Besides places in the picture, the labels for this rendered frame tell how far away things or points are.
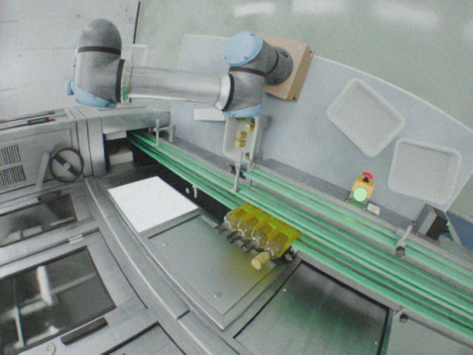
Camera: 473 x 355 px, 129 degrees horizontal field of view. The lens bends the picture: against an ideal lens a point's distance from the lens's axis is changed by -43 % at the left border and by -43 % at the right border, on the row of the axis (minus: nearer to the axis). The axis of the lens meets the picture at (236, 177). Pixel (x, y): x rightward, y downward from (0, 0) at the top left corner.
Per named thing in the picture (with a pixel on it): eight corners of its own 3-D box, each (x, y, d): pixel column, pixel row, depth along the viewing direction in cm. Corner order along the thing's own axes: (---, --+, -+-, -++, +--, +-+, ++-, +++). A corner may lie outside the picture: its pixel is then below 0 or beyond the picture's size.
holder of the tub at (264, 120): (232, 160, 105) (222, 163, 99) (240, 108, 93) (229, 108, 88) (259, 172, 96) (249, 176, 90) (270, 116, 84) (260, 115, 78)
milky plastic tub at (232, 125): (233, 151, 102) (221, 154, 96) (239, 108, 93) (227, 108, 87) (260, 163, 93) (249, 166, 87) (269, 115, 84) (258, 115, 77)
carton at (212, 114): (201, 108, 111) (193, 108, 107) (232, 108, 96) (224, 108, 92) (202, 119, 113) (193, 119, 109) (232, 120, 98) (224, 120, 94)
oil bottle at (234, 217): (255, 206, 85) (220, 227, 69) (257, 195, 82) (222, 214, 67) (266, 213, 82) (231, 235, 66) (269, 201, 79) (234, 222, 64)
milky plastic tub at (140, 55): (146, 46, 88) (131, 44, 81) (164, 48, 77) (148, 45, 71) (141, 75, 96) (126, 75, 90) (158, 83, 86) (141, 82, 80)
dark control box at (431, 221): (415, 220, 53) (417, 232, 47) (425, 201, 50) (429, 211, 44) (433, 229, 49) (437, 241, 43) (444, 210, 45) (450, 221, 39)
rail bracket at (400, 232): (392, 231, 50) (391, 254, 40) (403, 211, 47) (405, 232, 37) (402, 236, 48) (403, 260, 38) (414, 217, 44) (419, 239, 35)
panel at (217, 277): (158, 179, 119) (105, 194, 94) (158, 174, 117) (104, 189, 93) (284, 269, 69) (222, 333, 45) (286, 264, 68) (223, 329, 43)
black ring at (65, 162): (85, 175, 102) (53, 184, 87) (80, 142, 93) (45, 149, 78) (86, 178, 99) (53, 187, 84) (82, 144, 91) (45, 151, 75)
